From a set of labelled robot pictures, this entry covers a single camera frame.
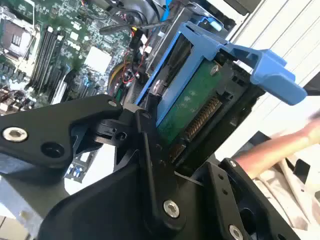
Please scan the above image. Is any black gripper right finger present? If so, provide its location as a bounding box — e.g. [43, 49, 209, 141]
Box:
[206, 157, 301, 240]

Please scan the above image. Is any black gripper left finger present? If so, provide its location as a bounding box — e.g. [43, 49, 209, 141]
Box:
[0, 93, 188, 234]

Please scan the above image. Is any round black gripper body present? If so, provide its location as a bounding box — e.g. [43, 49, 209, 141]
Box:
[37, 149, 251, 240]

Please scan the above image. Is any hard disk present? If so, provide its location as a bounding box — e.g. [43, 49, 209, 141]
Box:
[134, 21, 309, 173]

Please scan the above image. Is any black power wire with connector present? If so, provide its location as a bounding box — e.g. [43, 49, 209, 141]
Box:
[128, 26, 154, 57]

